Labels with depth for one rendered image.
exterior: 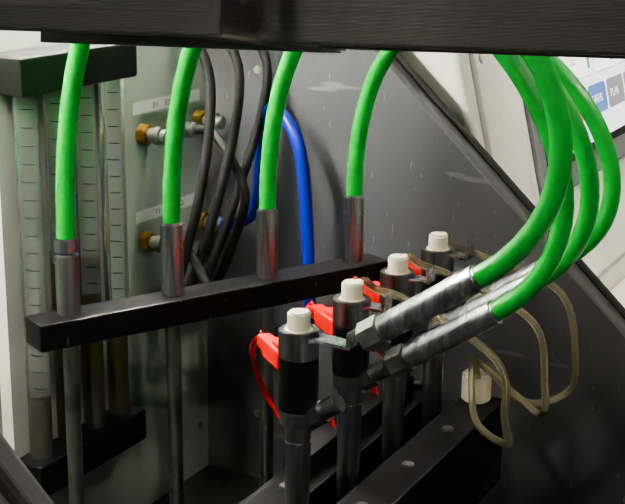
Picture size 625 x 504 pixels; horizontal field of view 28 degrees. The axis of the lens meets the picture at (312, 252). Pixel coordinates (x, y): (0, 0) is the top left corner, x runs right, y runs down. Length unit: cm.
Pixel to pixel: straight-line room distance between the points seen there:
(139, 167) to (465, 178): 29
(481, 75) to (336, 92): 14
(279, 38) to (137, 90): 98
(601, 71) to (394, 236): 45
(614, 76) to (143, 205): 65
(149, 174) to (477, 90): 31
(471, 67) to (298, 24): 103
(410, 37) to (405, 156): 99
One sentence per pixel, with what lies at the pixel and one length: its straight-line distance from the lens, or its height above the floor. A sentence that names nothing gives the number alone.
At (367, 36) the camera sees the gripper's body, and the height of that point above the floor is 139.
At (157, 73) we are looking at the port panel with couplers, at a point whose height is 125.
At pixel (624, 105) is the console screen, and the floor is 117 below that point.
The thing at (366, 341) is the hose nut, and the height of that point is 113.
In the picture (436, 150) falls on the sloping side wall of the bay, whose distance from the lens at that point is 112.
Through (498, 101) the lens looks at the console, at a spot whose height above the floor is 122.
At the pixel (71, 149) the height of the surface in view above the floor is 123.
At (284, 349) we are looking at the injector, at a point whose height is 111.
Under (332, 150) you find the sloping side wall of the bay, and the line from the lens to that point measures 117.
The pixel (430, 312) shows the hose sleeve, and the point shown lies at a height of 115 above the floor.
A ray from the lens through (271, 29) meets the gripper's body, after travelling 16.
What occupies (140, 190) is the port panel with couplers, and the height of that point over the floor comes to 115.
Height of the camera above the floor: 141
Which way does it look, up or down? 16 degrees down
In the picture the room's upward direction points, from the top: 1 degrees clockwise
